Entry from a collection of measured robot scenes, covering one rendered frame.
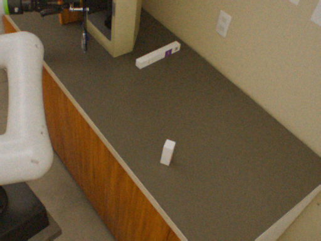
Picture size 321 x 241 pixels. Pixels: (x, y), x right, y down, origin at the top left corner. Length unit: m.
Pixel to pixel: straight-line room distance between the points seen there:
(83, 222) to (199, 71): 1.15
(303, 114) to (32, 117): 1.09
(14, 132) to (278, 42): 1.08
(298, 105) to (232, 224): 0.61
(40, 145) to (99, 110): 0.60
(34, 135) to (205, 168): 0.68
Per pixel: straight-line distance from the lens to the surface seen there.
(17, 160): 0.94
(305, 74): 1.53
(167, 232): 1.40
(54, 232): 1.21
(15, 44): 1.20
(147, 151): 1.37
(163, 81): 1.66
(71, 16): 1.99
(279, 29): 1.54
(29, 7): 1.64
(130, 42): 1.77
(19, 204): 1.14
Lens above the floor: 2.03
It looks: 47 degrees down
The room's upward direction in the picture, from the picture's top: 10 degrees clockwise
